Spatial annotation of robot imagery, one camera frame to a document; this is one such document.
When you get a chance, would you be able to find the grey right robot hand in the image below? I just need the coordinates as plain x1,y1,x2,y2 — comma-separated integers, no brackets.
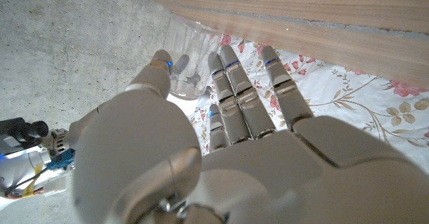
40,54,215,158

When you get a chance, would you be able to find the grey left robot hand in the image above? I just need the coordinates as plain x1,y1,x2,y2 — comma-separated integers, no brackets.
72,44,429,224

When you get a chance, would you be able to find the clear bottle with white cap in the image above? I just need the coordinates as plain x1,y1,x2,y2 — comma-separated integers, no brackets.
166,14,224,101

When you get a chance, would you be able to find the floral rose backdrop cloth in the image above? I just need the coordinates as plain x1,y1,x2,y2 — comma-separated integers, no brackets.
187,32,429,166

